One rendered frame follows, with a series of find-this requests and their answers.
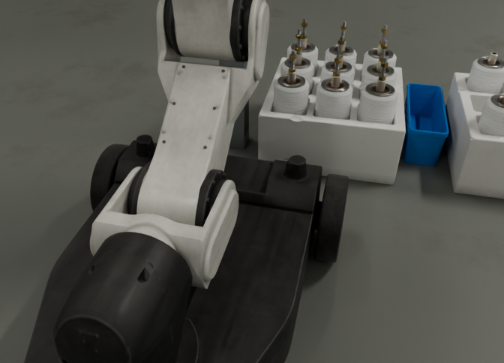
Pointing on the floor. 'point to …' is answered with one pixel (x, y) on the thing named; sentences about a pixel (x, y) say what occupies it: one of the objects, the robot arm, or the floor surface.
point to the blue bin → (424, 124)
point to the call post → (240, 133)
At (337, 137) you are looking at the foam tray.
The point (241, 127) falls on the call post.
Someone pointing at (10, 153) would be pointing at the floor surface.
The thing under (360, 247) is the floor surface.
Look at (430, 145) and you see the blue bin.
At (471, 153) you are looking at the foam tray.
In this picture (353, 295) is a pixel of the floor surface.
